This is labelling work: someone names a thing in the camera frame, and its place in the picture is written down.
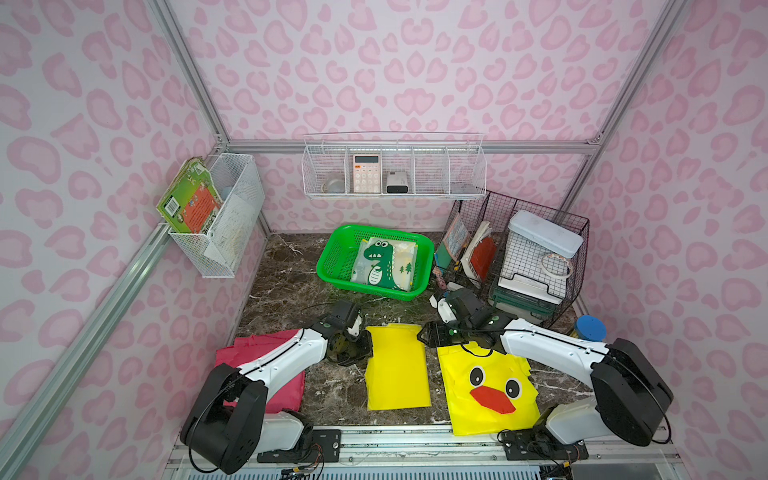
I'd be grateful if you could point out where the plain yellow raincoat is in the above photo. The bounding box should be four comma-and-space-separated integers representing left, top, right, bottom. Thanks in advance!
365, 324, 431, 411

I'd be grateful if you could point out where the colourful picture book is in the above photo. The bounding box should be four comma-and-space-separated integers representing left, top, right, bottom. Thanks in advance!
436, 213, 469, 270

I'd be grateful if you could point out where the blue lid clear jar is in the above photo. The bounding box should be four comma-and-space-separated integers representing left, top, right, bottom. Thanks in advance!
571, 315, 607, 342

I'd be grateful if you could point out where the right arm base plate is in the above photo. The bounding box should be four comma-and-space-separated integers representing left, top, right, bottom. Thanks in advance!
496, 429, 589, 463

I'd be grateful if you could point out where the white wire shelf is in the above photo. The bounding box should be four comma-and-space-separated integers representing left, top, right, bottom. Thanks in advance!
301, 131, 487, 199

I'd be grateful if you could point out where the green red book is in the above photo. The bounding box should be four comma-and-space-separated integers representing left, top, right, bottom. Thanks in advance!
157, 157, 223, 235

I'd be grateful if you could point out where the pink white calculator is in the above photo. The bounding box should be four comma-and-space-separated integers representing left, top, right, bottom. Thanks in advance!
352, 153, 381, 194

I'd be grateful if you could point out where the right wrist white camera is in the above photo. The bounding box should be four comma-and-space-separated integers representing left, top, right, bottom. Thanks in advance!
436, 297, 457, 324

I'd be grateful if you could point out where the wrist white camera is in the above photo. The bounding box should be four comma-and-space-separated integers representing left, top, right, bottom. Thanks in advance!
436, 297, 457, 324
347, 314, 363, 339

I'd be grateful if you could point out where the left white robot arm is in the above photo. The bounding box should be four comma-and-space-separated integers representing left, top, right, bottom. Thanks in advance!
180, 300, 373, 479

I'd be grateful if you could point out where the magenta raincoat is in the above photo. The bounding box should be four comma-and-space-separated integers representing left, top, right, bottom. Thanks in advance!
214, 328, 307, 415

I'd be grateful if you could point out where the white round dish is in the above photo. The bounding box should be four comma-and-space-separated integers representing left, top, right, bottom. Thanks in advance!
321, 174, 346, 195

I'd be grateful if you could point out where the green plastic basket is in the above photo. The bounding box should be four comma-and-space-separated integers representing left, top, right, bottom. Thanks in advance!
317, 224, 435, 301

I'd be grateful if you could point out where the white wire wall basket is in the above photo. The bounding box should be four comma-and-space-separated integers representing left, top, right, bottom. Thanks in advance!
157, 153, 265, 278

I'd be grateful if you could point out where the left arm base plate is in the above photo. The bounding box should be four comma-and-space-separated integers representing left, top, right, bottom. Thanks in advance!
257, 429, 342, 464

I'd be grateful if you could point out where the yellow duck raincoat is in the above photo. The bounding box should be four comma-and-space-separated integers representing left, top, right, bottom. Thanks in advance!
437, 345, 540, 436

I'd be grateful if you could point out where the black wire organizer rack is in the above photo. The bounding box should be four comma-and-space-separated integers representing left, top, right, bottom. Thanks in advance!
434, 192, 590, 328

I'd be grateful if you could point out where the red white booklet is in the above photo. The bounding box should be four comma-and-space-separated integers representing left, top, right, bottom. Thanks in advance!
461, 220, 497, 287

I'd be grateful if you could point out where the white paper sheet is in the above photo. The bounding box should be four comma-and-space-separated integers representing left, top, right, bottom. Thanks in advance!
203, 194, 257, 273

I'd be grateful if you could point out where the small grey white device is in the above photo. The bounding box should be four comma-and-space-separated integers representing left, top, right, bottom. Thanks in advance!
385, 171, 410, 195

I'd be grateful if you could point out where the white dinosaur raincoat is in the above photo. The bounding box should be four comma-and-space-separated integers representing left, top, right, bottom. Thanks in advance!
350, 237, 418, 292

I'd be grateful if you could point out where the white plastic lidded box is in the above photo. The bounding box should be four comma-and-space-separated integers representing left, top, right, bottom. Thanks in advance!
498, 211, 584, 305

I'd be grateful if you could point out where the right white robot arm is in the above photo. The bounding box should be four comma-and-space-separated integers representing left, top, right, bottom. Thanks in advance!
417, 288, 674, 446

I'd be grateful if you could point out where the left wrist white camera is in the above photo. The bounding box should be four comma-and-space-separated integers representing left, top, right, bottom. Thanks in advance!
347, 314, 363, 339

